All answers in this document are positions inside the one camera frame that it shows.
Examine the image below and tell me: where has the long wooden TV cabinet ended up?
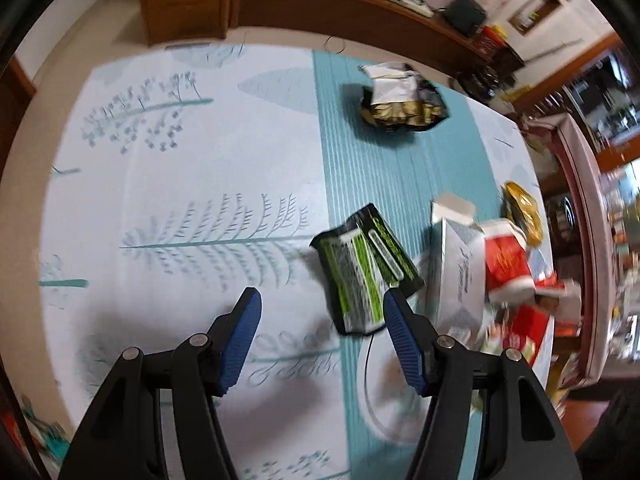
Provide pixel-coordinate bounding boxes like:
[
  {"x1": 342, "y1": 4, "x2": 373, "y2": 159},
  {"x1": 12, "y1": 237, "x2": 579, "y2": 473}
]
[{"x1": 231, "y1": 0, "x2": 526, "y2": 96}]

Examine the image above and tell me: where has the yellow snack bag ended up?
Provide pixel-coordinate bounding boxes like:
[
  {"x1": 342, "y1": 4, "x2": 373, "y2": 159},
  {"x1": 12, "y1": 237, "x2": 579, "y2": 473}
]
[{"x1": 501, "y1": 181, "x2": 544, "y2": 248}]

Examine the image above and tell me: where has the red cardboard box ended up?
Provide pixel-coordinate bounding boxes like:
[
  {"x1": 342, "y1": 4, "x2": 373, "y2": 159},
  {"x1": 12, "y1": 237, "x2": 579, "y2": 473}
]
[{"x1": 502, "y1": 305, "x2": 556, "y2": 366}]

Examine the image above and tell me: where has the red paper cup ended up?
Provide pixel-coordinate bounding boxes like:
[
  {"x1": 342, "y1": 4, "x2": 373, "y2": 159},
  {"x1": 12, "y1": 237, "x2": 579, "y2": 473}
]
[{"x1": 481, "y1": 220, "x2": 535, "y2": 303}]

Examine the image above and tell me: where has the brown wooden door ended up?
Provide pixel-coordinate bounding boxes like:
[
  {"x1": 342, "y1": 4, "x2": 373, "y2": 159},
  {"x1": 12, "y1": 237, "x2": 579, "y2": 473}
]
[{"x1": 0, "y1": 55, "x2": 38, "y2": 161}]

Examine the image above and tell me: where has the small green black packet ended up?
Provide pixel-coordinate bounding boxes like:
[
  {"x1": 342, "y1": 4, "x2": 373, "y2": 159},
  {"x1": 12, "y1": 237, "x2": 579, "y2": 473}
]
[{"x1": 345, "y1": 203, "x2": 426, "y2": 301}]

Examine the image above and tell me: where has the large green black packet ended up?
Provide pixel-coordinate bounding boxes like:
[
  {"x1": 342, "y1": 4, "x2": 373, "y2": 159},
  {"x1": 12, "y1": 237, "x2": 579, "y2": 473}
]
[{"x1": 310, "y1": 225, "x2": 388, "y2": 336}]

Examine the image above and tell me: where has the wooden wall niche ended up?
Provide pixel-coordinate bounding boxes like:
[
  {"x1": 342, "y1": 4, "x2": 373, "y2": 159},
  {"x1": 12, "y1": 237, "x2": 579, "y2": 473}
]
[{"x1": 507, "y1": 0, "x2": 561, "y2": 36}]

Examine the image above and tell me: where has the tree printed tablecloth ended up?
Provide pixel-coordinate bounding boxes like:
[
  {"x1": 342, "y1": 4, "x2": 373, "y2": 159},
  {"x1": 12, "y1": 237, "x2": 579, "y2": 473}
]
[{"x1": 37, "y1": 44, "x2": 566, "y2": 480}]

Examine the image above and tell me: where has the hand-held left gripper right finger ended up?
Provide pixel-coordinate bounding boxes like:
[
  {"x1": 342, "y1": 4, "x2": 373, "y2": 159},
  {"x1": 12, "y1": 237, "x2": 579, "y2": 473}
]
[{"x1": 382, "y1": 287, "x2": 583, "y2": 480}]

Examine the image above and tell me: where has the white packet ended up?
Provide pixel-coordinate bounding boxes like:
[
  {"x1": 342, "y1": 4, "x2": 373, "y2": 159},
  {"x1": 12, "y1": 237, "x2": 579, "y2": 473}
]
[{"x1": 360, "y1": 62, "x2": 421, "y2": 106}]

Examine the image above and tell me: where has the pink covered counter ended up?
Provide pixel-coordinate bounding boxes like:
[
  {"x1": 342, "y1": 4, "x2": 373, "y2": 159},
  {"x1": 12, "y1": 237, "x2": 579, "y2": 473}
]
[{"x1": 522, "y1": 114, "x2": 628, "y2": 388}]

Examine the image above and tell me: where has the red basket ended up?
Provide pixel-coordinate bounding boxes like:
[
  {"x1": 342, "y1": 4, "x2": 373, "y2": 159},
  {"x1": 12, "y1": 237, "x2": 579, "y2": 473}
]
[{"x1": 472, "y1": 24, "x2": 512, "y2": 56}]

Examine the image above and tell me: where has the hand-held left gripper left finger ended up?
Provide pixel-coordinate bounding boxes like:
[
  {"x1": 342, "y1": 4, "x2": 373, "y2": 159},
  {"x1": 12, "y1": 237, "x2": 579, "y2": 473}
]
[{"x1": 59, "y1": 286, "x2": 263, "y2": 480}]

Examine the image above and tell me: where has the dark green appliance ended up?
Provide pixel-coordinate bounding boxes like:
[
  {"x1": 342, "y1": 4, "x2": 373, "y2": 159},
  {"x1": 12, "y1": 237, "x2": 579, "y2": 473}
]
[{"x1": 444, "y1": 0, "x2": 488, "y2": 37}]

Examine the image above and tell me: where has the wooden drawer cabinet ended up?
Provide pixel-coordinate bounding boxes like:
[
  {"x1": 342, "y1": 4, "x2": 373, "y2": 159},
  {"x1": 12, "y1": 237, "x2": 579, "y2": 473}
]
[{"x1": 136, "y1": 0, "x2": 237, "y2": 47}]

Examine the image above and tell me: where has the white red milk carton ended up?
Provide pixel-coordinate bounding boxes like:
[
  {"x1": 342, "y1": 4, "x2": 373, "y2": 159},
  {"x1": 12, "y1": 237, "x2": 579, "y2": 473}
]
[{"x1": 532, "y1": 277, "x2": 581, "y2": 321}]

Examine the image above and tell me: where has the grey flat box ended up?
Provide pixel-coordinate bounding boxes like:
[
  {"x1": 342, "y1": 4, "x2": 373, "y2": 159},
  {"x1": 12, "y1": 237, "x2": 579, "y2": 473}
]
[{"x1": 430, "y1": 192, "x2": 488, "y2": 331}]

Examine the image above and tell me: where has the black gold snack bag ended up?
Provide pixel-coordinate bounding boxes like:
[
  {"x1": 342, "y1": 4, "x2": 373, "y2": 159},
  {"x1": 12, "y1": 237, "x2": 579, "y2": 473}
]
[{"x1": 359, "y1": 72, "x2": 451, "y2": 133}]

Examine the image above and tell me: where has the long metal rod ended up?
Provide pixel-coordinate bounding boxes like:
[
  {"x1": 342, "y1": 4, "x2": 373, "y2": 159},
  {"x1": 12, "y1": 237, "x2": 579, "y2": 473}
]
[{"x1": 529, "y1": 39, "x2": 585, "y2": 63}]

